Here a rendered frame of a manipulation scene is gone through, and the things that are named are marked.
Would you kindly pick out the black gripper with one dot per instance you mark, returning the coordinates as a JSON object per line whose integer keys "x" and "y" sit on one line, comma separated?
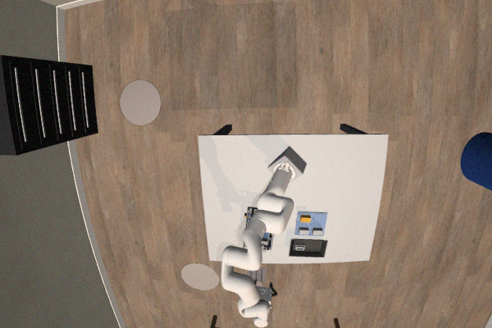
{"x": 266, "y": 293}

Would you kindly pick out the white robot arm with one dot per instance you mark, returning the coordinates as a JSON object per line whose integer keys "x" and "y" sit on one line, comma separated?
{"x": 272, "y": 216}

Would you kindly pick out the yellow rectangular block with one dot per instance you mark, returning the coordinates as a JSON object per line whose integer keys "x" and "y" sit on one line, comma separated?
{"x": 305, "y": 218}

